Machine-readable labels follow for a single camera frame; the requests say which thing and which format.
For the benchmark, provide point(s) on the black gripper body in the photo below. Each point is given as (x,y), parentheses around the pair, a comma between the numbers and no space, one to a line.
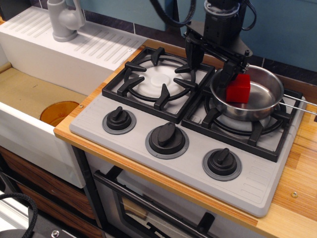
(220,37)

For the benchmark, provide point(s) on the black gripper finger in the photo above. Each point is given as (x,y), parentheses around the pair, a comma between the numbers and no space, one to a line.
(194,52)
(228,71)

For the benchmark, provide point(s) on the red cube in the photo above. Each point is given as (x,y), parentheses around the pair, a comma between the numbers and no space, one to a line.
(238,90)

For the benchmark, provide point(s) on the small steel pan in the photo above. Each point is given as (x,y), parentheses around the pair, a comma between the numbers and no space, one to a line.
(266,93)

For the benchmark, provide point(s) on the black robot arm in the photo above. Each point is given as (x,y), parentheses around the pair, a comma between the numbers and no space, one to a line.
(227,7)

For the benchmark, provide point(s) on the black right stove knob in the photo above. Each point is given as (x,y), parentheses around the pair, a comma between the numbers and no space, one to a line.
(222,164)

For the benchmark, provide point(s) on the black stove knob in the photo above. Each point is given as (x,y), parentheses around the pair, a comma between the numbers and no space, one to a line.
(167,141)
(119,121)
(222,164)

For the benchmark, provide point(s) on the black middle stove knob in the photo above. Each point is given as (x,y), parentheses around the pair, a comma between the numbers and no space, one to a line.
(167,141)

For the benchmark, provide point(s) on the black left stove knob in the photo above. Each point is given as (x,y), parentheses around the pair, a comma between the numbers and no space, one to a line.
(119,121)

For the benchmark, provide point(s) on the grey toy stove top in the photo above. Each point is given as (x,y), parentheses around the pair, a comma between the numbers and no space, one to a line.
(252,191)

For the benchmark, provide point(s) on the black left burner grate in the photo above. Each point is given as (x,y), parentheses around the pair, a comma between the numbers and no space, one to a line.
(157,85)

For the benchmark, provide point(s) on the black burner grate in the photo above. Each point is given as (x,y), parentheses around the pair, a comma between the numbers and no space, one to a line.
(157,85)
(269,138)

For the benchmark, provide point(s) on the black right burner grate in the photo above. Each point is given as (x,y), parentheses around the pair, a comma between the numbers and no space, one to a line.
(269,138)

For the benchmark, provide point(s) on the grey toy faucet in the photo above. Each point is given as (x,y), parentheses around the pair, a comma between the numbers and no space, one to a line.
(65,22)

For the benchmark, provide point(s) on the orange translucent plate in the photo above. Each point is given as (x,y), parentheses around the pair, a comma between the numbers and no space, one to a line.
(57,112)

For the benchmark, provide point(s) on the white toy sink unit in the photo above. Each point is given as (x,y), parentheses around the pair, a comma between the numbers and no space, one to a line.
(37,71)

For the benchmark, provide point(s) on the wooden drawer fronts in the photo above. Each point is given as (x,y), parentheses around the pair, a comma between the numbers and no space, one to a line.
(56,199)

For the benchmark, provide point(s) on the oven door with handle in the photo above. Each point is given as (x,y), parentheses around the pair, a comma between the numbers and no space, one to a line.
(149,211)

